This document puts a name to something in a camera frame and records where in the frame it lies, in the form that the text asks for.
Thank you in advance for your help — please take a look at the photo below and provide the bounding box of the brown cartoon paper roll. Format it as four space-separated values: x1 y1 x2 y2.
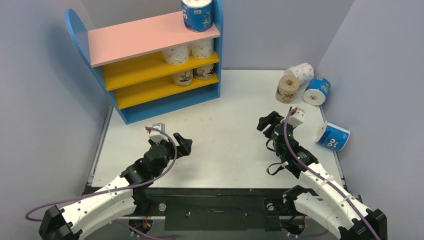
192 64 215 80

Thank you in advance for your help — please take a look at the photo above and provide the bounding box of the white floral paper roll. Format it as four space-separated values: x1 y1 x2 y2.
161 44 191 66
190 38 214 59
283 62 315 86

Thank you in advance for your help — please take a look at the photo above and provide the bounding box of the blue paper roll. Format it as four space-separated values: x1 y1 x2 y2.
303 77 331 106
181 0 213 32
315 121 351 152

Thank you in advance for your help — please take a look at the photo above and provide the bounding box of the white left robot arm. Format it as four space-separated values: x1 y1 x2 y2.
38 133 193 240

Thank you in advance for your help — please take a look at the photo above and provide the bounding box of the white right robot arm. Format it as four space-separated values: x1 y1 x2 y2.
256 107 388 240

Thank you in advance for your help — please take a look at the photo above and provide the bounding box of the blue pink yellow shelf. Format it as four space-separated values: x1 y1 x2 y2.
64 0 224 124

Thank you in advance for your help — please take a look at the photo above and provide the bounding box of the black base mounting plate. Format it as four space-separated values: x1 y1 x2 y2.
127 188 301 232

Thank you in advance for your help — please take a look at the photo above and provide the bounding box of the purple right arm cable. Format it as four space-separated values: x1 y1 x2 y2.
283 108 382 240

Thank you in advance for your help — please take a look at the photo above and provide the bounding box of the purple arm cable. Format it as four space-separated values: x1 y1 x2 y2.
25 127 178 240
283 108 382 240

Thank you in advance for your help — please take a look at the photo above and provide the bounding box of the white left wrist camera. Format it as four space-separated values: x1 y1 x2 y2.
145 123 169 144

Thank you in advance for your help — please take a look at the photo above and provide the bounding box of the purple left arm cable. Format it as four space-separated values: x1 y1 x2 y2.
25 127 178 240

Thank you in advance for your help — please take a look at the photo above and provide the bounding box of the aluminium rail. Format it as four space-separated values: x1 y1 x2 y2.
350 195 364 209

